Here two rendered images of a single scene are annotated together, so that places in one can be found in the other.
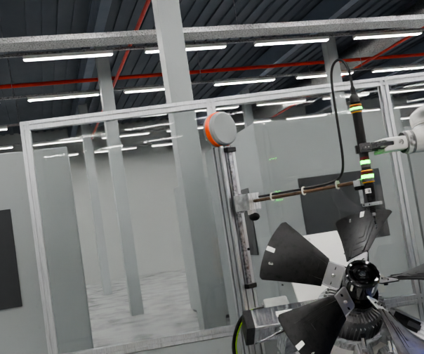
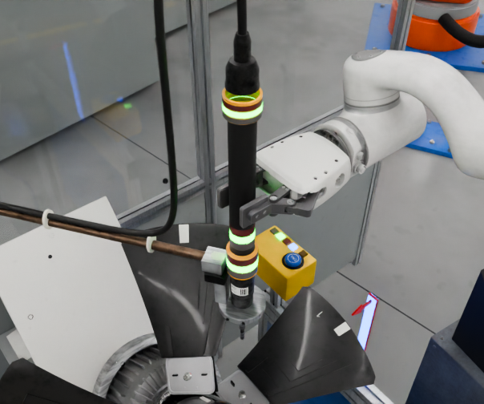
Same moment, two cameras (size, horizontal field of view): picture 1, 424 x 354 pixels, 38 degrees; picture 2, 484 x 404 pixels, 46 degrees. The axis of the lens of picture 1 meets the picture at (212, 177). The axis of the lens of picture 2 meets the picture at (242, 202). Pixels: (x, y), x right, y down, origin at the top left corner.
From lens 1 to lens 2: 1.89 m
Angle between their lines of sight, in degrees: 55
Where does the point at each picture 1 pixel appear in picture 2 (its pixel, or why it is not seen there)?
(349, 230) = (160, 274)
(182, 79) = not seen: outside the picture
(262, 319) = not seen: outside the picture
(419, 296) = (207, 182)
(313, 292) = (81, 369)
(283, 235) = (24, 392)
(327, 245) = (92, 241)
